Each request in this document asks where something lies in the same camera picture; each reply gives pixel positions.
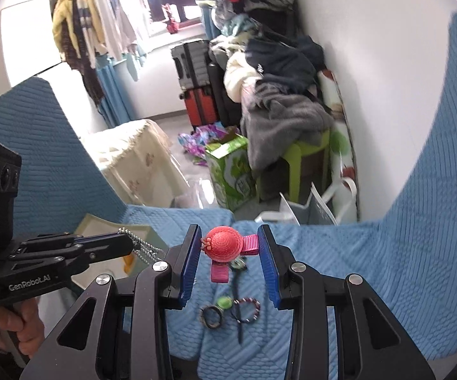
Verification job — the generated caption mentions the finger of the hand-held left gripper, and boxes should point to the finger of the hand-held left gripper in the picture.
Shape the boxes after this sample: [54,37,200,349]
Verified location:
[14,231,133,255]
[9,241,135,275]

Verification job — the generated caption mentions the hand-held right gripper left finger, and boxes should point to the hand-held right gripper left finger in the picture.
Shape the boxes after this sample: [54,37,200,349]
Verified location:
[20,224,203,380]

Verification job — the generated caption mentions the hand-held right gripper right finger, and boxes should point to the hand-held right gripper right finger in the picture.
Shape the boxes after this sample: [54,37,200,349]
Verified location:
[257,224,437,380]

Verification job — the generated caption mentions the pale green cardboard box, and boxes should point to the pale green cardboard box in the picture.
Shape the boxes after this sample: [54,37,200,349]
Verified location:
[72,214,170,289]

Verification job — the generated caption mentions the pink hat hair clip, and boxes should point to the pink hat hair clip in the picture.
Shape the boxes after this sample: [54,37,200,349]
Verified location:
[200,225,260,283]

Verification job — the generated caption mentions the silver ball chain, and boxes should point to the silver ball chain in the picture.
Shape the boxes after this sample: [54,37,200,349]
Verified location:
[118,227,162,264]

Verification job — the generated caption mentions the person's left hand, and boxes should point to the person's left hand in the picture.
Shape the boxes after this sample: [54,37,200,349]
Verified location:
[0,297,46,355]

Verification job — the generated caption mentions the blue textured sofa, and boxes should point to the blue textured sofa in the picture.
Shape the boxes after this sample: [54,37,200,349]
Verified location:
[0,12,457,380]

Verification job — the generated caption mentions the white tote bag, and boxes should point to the white tote bag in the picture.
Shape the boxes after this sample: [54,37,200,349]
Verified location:
[254,178,358,226]

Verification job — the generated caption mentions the green printed carton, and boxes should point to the green printed carton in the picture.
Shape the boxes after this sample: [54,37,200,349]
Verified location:
[205,132,258,212]

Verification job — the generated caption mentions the cream lace cover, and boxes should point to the cream lace cover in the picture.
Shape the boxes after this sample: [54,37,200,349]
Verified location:
[80,119,191,208]

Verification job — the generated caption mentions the colourful wrapping paper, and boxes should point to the colourful wrapping paper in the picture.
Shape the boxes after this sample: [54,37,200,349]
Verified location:
[178,123,229,167]

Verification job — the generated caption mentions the green plastic stool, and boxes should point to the green plastic stool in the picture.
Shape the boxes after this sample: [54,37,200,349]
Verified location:
[256,130,332,202]

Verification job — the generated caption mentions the floral rolled mat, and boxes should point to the floral rolled mat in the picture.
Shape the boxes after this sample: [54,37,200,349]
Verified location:
[317,69,360,222]

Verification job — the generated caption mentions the grey fleece garment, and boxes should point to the grey fleece garment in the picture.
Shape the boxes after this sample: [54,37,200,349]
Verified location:
[240,81,334,171]

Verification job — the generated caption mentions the blue curtain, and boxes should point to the blue curtain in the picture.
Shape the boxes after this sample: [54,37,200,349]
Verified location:
[197,0,221,42]
[94,57,132,127]

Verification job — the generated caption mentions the red suitcase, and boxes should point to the red suitcase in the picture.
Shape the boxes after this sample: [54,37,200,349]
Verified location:
[179,86,219,130]

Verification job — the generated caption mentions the white cabinet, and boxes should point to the white cabinet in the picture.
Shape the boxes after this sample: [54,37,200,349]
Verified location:
[1,0,61,88]

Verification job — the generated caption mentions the cream quilt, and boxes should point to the cream quilt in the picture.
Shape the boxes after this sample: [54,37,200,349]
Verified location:
[224,52,259,104]

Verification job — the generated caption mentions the row of hanging clothes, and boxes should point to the row of hanging clothes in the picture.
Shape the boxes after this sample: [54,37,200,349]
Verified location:
[52,0,148,104]

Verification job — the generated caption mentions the black suitcase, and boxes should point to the black suitcase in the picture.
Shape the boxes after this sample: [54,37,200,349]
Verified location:
[170,40,213,90]

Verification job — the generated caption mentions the dark blue jacket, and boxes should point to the dark blue jacket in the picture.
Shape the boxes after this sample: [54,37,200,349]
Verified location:
[246,34,326,86]

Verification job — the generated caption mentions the red flower pot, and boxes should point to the red flower pot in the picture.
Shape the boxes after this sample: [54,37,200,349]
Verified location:
[165,4,180,34]

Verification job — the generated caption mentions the green pendant black cord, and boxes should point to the green pendant black cord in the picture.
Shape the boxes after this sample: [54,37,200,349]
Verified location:
[228,257,249,343]

